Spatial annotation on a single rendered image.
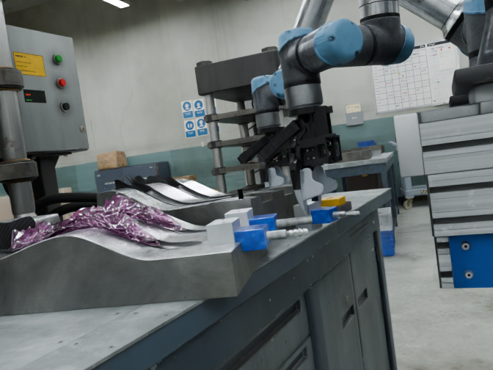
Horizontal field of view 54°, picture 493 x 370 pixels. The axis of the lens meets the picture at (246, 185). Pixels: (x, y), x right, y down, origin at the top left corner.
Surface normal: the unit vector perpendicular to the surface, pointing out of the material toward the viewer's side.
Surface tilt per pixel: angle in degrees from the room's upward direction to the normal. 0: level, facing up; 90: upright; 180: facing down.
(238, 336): 90
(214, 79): 90
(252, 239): 90
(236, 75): 90
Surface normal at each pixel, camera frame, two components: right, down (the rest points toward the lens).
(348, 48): 0.44, -0.02
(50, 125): 0.87, -0.10
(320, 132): -0.55, 0.12
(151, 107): -0.32, 0.09
